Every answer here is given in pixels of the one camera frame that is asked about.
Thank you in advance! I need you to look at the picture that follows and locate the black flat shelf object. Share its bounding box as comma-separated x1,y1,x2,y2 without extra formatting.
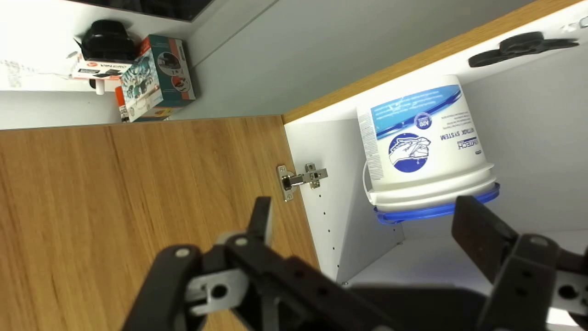
466,30,580,70

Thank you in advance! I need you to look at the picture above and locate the teal product box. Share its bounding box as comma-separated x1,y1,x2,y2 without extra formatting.
117,33,198,123

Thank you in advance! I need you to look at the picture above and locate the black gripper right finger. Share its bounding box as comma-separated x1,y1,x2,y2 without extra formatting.
450,195,588,331

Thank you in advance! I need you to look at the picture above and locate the black round object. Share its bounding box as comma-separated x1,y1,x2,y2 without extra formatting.
79,19,134,65

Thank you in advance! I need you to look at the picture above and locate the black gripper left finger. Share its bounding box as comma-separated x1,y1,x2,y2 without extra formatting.
121,195,400,331

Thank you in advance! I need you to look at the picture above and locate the wide wooden cabinet door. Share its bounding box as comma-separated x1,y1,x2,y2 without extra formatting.
0,114,321,331

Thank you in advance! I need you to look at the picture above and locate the red white product box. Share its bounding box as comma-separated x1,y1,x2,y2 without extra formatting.
66,57,125,96

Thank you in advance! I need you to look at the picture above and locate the wooden upper cabinet body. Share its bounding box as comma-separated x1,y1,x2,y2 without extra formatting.
281,0,588,331

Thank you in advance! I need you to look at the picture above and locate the white bucket with blue lid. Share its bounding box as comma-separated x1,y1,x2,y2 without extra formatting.
354,74,501,225

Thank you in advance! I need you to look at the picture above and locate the silver cabinet hinge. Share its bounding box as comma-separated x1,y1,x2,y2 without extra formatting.
273,162,330,204

